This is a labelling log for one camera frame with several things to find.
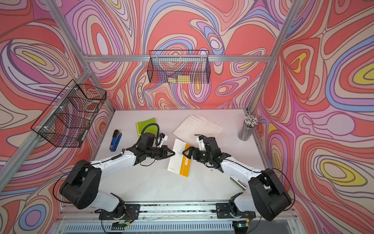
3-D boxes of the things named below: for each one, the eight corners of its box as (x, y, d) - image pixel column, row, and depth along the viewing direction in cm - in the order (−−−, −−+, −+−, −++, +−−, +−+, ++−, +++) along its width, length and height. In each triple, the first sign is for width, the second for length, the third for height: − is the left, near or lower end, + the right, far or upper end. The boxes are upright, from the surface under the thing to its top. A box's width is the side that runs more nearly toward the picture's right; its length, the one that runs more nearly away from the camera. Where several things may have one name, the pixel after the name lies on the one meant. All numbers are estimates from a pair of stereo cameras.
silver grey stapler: (228, 179, 87) (230, 177, 84) (231, 175, 88) (232, 173, 86) (244, 191, 82) (246, 189, 80) (246, 187, 84) (248, 185, 81)
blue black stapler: (109, 151, 97) (106, 148, 93) (117, 133, 107) (114, 129, 103) (116, 151, 97) (113, 148, 93) (122, 133, 107) (120, 129, 103)
